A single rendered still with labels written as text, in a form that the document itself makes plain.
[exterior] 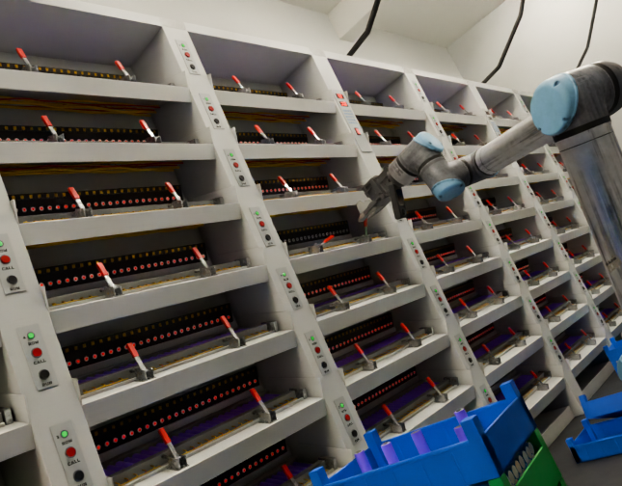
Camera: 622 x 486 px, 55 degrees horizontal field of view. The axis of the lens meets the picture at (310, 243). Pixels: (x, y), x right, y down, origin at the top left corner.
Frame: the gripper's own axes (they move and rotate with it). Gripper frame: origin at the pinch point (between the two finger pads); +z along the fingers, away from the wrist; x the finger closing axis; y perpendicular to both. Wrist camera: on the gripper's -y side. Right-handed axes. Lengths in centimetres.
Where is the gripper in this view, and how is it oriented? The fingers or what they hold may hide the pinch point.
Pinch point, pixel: (364, 220)
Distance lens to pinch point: 202.1
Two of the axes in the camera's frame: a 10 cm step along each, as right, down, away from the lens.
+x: -6.4, 1.2, -7.6
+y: -5.3, -7.8, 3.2
